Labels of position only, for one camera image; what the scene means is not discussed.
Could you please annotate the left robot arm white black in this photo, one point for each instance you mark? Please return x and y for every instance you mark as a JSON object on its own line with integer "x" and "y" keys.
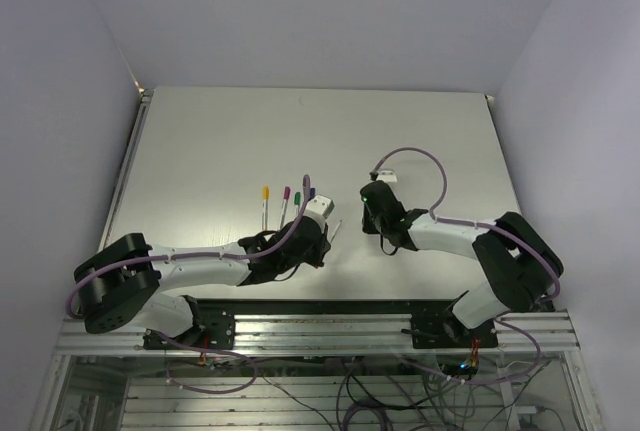
{"x": 132, "y": 281}

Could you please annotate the yellow marker pen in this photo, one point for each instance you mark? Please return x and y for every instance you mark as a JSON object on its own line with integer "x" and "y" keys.
{"x": 265, "y": 208}

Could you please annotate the purple marker pen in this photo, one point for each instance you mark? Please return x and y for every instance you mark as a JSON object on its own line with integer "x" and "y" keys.
{"x": 284, "y": 206}

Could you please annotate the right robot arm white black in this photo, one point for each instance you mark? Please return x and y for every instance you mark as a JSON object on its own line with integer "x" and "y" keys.
{"x": 519, "y": 266}

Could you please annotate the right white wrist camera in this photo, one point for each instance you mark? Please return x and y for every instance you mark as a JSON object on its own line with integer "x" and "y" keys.
{"x": 386, "y": 175}

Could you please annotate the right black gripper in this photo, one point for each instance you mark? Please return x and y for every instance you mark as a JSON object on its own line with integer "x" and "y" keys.
{"x": 366, "y": 225}

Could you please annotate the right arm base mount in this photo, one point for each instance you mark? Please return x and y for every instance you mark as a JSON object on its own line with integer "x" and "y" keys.
{"x": 433, "y": 326}

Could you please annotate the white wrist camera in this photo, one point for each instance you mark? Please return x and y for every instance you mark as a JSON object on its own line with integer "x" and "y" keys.
{"x": 386, "y": 175}
{"x": 319, "y": 208}

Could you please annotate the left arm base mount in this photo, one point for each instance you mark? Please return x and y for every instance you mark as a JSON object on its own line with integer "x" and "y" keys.
{"x": 200, "y": 328}

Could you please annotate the red marker pen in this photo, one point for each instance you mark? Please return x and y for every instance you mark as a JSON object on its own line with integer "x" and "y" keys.
{"x": 329, "y": 239}

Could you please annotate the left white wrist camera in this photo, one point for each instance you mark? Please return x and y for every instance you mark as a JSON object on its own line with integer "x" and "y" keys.
{"x": 319, "y": 208}

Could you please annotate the green marker pen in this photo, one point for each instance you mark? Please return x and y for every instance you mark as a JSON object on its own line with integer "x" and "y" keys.
{"x": 297, "y": 202}

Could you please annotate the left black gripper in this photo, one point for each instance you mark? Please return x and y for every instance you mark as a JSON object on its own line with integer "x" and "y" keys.
{"x": 322, "y": 245}

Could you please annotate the aluminium frame rail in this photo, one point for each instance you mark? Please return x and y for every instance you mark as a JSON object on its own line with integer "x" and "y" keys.
{"x": 333, "y": 335}

